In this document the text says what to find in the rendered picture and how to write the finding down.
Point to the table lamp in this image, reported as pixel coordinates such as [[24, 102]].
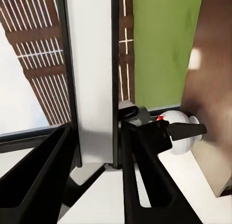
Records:
[[179, 147]]

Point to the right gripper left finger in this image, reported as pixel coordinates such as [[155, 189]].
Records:
[[32, 191]]

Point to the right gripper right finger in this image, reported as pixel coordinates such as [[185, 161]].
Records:
[[168, 204]]

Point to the fixed window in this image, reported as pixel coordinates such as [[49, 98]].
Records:
[[155, 42]]

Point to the nightstand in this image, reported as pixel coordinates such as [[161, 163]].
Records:
[[207, 93]]

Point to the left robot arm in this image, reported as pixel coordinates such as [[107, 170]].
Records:
[[158, 135]]

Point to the hardback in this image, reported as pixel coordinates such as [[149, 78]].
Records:
[[90, 42]]

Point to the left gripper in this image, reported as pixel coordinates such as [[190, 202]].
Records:
[[159, 136]]

